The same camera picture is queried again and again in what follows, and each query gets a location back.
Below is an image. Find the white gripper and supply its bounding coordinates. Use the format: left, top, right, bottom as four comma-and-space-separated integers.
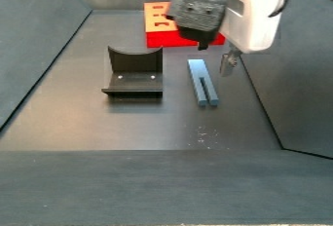
220, 0, 286, 77

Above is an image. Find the blue double-square peg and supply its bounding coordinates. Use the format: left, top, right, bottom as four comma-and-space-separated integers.
187, 59, 218, 106

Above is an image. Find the red shape-hole board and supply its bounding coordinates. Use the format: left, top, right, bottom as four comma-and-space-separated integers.
143, 1, 226, 49

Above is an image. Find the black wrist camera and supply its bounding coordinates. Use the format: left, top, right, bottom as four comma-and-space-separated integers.
166, 0, 228, 51

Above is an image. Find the black curved bracket holder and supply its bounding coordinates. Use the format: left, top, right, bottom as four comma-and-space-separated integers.
102, 48, 163, 96

